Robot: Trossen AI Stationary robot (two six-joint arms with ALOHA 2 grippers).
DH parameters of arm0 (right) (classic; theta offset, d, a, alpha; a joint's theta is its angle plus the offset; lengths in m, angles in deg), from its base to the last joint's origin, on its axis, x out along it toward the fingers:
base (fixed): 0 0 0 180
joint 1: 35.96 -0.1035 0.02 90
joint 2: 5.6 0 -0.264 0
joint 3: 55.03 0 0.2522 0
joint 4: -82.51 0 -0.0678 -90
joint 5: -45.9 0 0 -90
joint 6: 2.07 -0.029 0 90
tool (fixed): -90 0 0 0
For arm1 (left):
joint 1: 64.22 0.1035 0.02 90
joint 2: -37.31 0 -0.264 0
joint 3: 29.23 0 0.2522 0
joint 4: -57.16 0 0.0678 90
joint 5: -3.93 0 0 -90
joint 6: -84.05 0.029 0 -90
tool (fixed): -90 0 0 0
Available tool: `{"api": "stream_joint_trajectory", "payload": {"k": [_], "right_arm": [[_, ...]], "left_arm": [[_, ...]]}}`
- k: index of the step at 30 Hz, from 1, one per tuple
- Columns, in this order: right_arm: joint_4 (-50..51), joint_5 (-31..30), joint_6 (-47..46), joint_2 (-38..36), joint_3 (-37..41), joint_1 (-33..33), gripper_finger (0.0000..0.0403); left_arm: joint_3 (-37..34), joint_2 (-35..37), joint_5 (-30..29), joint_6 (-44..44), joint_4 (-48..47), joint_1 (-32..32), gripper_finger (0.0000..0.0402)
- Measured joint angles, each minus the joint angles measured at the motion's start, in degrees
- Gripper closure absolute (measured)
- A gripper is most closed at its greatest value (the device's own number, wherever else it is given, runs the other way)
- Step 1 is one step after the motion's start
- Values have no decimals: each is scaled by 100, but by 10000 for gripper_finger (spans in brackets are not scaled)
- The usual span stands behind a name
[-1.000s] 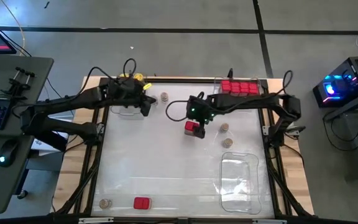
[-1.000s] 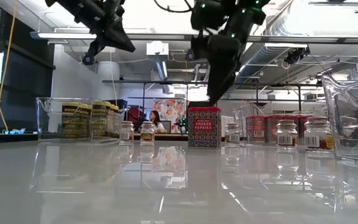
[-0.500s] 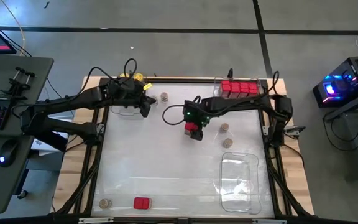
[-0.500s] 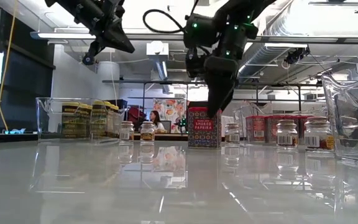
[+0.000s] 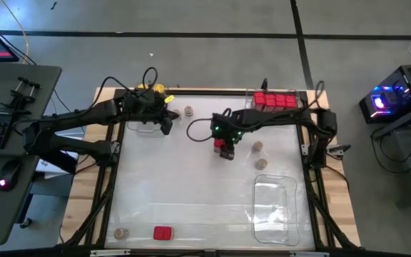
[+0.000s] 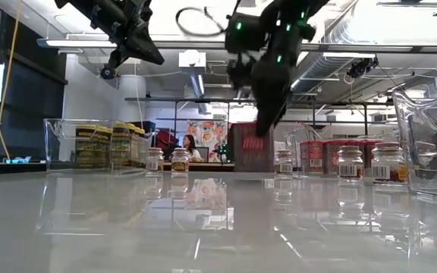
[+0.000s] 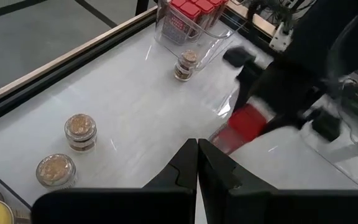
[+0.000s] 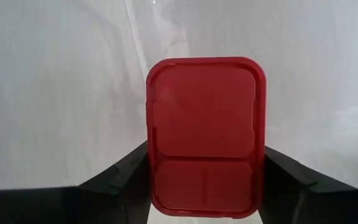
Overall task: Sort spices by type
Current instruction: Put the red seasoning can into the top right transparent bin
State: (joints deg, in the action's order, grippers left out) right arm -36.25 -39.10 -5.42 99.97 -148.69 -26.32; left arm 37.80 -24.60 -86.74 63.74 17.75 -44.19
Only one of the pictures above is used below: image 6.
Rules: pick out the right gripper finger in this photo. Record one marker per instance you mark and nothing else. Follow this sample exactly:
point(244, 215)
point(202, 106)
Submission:
point(269, 113)

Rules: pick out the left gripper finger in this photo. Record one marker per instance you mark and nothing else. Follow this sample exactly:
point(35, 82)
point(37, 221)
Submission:
point(142, 49)

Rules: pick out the clear plastic bin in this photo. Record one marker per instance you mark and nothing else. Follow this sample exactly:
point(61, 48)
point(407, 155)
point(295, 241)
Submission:
point(431, 159)
point(61, 161)
point(296, 173)

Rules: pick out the background black robot arm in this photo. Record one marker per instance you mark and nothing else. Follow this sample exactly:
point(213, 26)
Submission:
point(223, 149)

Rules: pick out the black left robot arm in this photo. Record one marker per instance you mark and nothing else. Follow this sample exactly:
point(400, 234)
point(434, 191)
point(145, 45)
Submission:
point(78, 7)

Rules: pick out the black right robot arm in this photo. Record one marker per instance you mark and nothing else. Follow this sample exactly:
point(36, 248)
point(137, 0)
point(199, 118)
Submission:
point(298, 7)

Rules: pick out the white ceiling box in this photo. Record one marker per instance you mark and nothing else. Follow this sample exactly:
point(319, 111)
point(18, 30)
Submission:
point(192, 58)

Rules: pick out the black metal shelf rack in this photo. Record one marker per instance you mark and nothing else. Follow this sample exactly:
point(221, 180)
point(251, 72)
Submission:
point(158, 99)

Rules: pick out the overhead light bar beam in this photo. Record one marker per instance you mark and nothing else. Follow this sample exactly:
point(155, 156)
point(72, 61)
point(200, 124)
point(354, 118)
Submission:
point(195, 45)

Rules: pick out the colourful flower poster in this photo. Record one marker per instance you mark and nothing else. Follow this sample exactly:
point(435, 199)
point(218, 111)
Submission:
point(212, 132)

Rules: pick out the black storage box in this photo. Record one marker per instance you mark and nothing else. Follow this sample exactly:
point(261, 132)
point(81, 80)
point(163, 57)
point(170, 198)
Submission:
point(147, 127)

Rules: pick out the person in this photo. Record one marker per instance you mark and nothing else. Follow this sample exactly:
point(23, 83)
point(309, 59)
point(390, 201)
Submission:
point(190, 147)

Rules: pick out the red backpack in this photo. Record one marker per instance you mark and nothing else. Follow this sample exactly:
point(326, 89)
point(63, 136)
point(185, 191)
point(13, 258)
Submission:
point(165, 139)

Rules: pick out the white glossy table sheet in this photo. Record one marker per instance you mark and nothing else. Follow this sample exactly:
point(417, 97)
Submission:
point(165, 227)

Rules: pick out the light blue cloth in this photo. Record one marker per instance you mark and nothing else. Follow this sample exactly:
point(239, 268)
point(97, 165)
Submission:
point(19, 160)

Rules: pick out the silver ventilation duct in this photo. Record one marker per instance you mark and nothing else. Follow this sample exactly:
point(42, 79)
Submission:
point(313, 72)

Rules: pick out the black round ceiling camera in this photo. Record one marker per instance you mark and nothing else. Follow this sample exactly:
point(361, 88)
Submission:
point(107, 73)

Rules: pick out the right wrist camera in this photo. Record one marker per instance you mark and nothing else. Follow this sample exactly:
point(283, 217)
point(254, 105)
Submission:
point(245, 36)

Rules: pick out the black ceiling camera cluster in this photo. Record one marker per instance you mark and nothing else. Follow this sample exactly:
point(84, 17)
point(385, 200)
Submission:
point(359, 68)

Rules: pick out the black ceiling track bracket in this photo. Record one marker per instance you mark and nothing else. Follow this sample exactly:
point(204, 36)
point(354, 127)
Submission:
point(410, 4)

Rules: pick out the black aluminium table frame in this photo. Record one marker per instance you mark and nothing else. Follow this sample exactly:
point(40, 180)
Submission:
point(13, 168)

